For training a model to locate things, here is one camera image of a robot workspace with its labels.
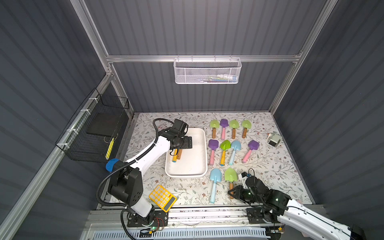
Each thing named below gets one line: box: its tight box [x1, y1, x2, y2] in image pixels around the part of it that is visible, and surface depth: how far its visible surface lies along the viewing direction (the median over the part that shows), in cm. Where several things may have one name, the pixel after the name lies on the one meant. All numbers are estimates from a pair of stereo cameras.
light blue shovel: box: [229, 140, 242, 166], surface depth 101 cm
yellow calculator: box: [149, 185, 177, 213], surface depth 80 cm
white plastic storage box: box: [165, 127, 208, 179], surface depth 93 cm
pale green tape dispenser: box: [266, 133, 283, 148], surface depth 101 cm
